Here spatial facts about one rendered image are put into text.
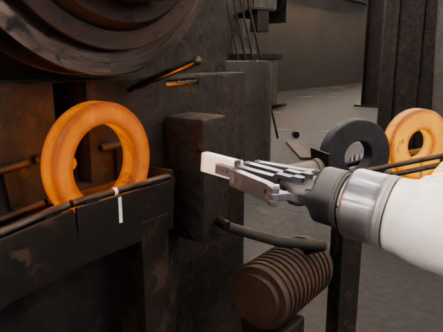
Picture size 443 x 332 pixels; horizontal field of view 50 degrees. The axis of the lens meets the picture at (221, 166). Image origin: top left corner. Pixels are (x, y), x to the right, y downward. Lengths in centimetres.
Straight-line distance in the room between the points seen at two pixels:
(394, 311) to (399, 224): 137
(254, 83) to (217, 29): 229
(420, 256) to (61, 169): 46
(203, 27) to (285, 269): 55
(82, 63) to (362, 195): 40
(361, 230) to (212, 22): 67
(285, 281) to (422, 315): 109
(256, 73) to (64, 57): 281
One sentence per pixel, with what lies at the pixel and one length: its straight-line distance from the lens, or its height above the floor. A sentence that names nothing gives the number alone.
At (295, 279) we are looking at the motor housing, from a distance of 91.
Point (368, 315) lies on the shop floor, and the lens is 187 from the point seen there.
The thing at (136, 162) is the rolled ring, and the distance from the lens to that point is 77.
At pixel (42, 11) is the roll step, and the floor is 96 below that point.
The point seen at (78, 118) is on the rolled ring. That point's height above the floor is 82.
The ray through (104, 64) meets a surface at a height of 90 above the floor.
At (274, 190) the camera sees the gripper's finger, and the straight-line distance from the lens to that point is 60.
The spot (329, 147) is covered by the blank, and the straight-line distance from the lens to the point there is 98.
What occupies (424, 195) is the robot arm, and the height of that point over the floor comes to 76.
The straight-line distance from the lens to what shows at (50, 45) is 64.
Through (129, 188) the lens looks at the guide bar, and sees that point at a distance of 74.
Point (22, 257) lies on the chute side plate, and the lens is 65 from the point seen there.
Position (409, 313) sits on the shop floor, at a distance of 193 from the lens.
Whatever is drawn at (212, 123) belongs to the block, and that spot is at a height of 79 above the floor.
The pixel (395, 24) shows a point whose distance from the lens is 477.
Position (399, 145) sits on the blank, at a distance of 108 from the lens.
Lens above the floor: 90
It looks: 13 degrees down
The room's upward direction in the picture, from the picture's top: straight up
